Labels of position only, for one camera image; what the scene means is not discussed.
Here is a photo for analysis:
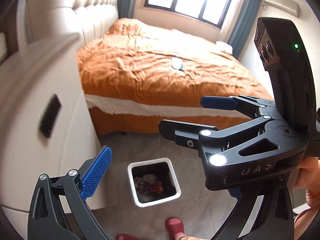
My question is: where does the white square trash bin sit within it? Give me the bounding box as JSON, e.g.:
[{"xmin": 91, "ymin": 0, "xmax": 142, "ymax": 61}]
[{"xmin": 127, "ymin": 158, "xmax": 181, "ymax": 207}]

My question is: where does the person right hand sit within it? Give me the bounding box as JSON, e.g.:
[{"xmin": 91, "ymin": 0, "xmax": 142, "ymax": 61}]
[{"xmin": 295, "ymin": 157, "xmax": 319, "ymax": 208}]

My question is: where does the white item on bed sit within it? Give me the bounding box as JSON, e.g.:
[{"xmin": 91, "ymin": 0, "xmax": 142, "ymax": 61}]
[{"xmin": 171, "ymin": 57, "xmax": 184, "ymax": 71}]

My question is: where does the purple snack bag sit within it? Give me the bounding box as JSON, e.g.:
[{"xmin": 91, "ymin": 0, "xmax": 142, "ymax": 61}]
[{"xmin": 134, "ymin": 174, "xmax": 157, "ymax": 194}]

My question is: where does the red snack wrapper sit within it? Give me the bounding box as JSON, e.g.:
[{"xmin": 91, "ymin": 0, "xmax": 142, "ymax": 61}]
[{"xmin": 151, "ymin": 181, "xmax": 164, "ymax": 194}]

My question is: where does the left red slipper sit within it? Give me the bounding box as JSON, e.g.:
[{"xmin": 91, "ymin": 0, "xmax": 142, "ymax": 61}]
[{"xmin": 116, "ymin": 234, "xmax": 139, "ymax": 240}]

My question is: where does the bed with orange cover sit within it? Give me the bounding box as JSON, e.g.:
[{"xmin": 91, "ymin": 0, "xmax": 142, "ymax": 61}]
[{"xmin": 76, "ymin": 18, "xmax": 272, "ymax": 135}]

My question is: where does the right teal curtain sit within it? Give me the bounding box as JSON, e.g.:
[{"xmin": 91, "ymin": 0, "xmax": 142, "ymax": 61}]
[{"xmin": 228, "ymin": 0, "xmax": 261, "ymax": 59}]

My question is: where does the white air conditioner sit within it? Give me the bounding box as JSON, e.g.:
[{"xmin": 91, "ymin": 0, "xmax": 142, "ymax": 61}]
[{"xmin": 263, "ymin": 0, "xmax": 300, "ymax": 18}]

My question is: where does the cream padded headboard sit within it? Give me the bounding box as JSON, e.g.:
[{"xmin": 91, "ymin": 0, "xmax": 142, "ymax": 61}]
[{"xmin": 16, "ymin": 0, "xmax": 118, "ymax": 49}]

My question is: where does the white cabinet with handle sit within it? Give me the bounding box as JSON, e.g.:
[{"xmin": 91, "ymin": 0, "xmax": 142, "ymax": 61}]
[{"xmin": 1, "ymin": 34, "xmax": 101, "ymax": 212}]

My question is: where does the black camera box right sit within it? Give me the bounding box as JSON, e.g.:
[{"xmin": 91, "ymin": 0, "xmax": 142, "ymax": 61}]
[{"xmin": 254, "ymin": 17, "xmax": 319, "ymax": 157}]

